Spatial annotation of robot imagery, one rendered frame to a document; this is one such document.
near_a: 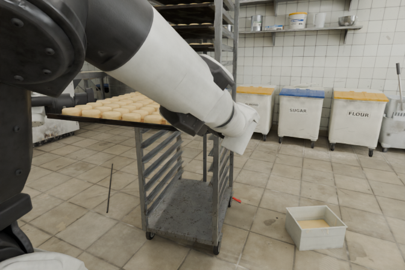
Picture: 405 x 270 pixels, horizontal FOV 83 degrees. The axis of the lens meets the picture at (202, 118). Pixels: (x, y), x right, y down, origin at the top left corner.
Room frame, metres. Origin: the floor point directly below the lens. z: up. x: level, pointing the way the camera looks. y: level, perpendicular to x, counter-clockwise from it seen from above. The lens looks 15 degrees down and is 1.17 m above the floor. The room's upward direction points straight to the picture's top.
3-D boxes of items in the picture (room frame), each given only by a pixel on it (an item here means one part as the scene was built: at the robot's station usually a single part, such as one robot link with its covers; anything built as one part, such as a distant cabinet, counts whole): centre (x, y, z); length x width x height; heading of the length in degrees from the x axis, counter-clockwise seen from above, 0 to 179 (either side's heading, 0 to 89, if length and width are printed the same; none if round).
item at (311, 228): (1.30, -0.74, 0.08); 0.30 x 0.22 x 0.16; 95
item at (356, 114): (2.94, -1.99, 0.38); 0.64 x 0.54 x 0.77; 153
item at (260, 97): (3.48, -0.81, 0.38); 0.64 x 0.54 x 0.77; 156
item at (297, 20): (3.47, -1.33, 1.67); 0.25 x 0.24 x 0.21; 65
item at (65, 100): (0.86, 0.48, 1.00); 0.12 x 0.10 x 0.13; 123
